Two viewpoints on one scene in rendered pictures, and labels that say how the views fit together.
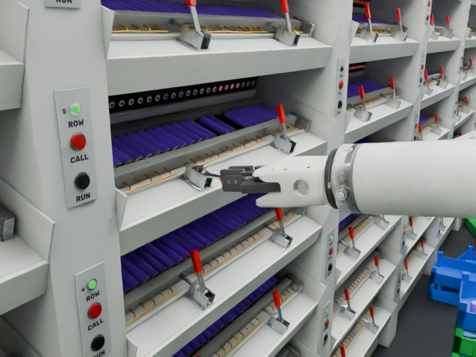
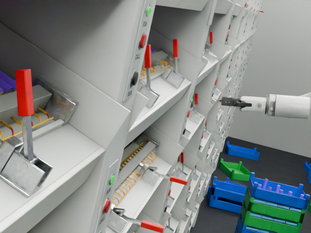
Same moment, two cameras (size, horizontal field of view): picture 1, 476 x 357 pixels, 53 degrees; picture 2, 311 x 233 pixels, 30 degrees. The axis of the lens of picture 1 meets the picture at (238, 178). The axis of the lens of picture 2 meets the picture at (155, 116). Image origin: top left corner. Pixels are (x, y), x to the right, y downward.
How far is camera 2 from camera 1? 1.75 m
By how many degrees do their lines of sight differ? 25
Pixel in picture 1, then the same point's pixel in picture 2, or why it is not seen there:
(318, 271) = (204, 156)
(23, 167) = (204, 88)
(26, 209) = (202, 100)
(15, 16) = (221, 49)
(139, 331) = not seen: hidden behind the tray
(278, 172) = (251, 100)
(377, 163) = (283, 100)
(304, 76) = not seen: hidden behind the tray
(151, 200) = not seen: hidden behind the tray
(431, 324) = (214, 218)
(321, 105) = (221, 75)
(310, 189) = (261, 106)
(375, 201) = (281, 111)
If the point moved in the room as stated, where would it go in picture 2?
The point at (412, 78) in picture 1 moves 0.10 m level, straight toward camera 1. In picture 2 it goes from (233, 64) to (236, 65)
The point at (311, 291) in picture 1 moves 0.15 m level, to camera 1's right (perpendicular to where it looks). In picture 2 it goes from (198, 166) to (225, 169)
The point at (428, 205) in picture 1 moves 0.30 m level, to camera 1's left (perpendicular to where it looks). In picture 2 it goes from (295, 113) to (228, 103)
